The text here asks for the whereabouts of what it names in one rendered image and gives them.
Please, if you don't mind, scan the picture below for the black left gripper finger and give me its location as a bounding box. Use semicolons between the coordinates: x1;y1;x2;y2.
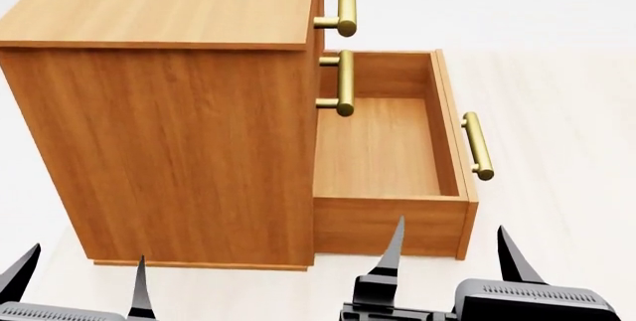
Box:
0;242;43;304
126;254;158;321

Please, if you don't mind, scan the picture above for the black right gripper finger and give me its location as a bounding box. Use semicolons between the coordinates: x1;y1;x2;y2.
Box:
353;215;407;306
497;224;550;285

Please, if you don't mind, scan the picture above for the open wooden drawer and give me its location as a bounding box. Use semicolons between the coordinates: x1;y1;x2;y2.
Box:
312;49;480;261

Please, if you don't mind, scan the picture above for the wooden three-drawer cabinet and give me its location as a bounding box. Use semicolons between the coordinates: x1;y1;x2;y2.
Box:
0;0;327;272

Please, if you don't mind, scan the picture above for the grey right gripper camera box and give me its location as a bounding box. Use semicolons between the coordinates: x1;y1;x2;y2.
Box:
453;277;622;321

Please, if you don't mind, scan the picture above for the grey gripper camera box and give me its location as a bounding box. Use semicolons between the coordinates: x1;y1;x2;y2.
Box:
453;277;622;321
0;300;126;321

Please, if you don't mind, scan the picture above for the grey left gripper camera box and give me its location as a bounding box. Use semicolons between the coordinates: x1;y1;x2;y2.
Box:
0;300;126;321

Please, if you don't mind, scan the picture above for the brass bar handle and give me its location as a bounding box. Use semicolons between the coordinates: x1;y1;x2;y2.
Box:
313;0;359;38
460;110;496;182
315;49;356;118

